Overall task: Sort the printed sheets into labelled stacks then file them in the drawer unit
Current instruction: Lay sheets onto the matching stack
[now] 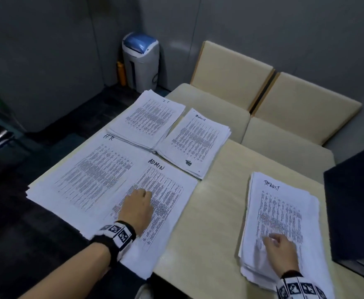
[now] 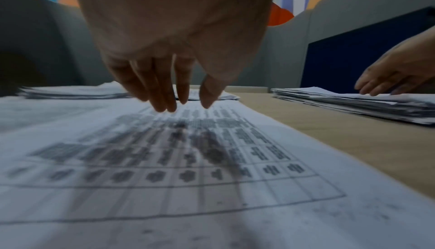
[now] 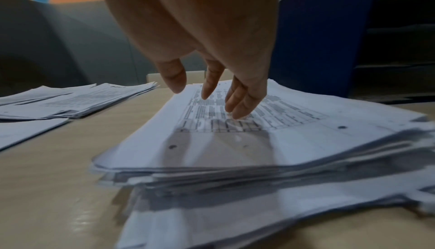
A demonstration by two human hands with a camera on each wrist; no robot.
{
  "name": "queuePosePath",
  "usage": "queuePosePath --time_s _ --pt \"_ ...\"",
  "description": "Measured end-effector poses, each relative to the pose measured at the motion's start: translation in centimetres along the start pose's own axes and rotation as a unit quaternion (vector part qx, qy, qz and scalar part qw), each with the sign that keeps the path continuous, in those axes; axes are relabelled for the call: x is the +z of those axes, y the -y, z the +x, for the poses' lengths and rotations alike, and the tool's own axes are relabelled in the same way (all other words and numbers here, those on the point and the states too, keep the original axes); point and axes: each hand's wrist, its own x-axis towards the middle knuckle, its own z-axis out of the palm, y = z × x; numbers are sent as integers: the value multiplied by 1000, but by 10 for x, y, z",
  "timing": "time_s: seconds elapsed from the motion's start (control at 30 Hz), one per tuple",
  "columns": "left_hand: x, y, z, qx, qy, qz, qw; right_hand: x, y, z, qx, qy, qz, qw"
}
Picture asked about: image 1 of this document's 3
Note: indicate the person's right hand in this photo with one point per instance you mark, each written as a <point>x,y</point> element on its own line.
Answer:
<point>283,255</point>

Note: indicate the person's left hand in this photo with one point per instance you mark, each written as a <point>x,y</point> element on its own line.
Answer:
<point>136,211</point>

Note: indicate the stack of printed paper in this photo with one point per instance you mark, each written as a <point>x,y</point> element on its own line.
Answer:
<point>85,177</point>
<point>194,143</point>
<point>281,208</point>
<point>147,121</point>
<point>169,199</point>

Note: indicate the person's left forearm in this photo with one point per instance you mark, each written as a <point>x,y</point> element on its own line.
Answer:
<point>69,274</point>

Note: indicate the orange bottle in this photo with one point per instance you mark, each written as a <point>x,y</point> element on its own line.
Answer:
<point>121,74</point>

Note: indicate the grey bin with blue lid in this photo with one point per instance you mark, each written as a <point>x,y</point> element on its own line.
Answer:
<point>141,68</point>

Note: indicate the beige cushioned chair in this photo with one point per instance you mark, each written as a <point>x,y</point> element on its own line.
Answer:
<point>231,68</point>
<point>306,102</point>

